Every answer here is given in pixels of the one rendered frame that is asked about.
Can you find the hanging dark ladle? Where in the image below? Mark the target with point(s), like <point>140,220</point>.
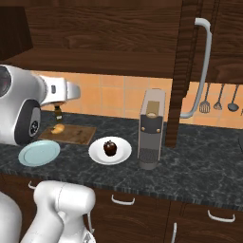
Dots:
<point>233,106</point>

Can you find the brown wooden cutting board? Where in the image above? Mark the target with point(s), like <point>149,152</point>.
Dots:
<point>77,134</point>

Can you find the light blue plate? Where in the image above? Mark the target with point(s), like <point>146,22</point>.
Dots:
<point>39,153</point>

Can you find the white plate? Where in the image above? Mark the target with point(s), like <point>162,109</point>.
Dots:
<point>95,152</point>

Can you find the dark wood open cabinet door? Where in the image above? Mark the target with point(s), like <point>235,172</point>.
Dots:
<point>177,79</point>

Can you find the dark wood closed cabinet door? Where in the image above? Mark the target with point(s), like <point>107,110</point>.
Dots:
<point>228,41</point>

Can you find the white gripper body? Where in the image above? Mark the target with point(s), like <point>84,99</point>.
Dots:
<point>72,90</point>

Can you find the hanging slotted spatula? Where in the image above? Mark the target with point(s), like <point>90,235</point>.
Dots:
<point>205,107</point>

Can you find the dark chocolate cupcake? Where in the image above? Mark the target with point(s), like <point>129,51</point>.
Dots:
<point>110,148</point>

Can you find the golden croissant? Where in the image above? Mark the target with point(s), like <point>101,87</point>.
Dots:
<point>59,128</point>

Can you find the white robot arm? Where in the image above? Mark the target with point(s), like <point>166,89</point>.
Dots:
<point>19,104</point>

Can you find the dark wood cupboard door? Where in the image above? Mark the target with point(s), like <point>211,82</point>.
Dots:
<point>172,218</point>

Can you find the grey coffee machine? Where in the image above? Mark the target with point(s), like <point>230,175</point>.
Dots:
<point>151,133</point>

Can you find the dark wood wall cabinet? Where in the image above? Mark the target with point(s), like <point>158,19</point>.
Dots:
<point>95,38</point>

